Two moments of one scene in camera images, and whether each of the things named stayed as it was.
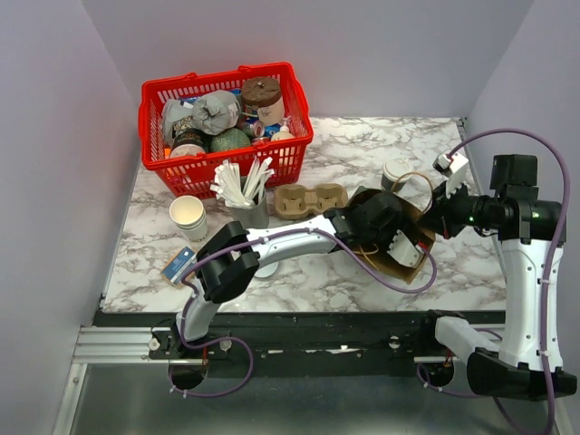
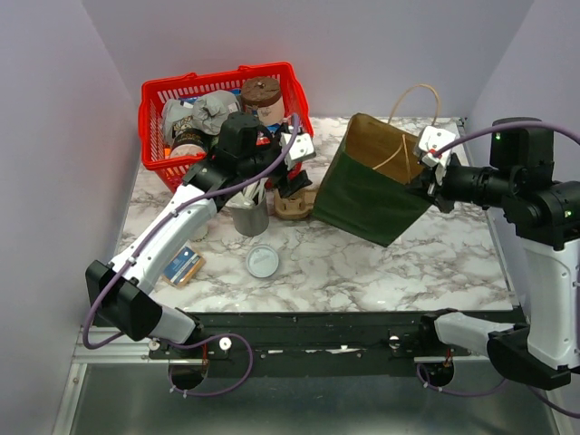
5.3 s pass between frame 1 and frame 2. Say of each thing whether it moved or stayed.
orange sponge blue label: stayed
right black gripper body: moved
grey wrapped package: stayed
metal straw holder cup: stayed
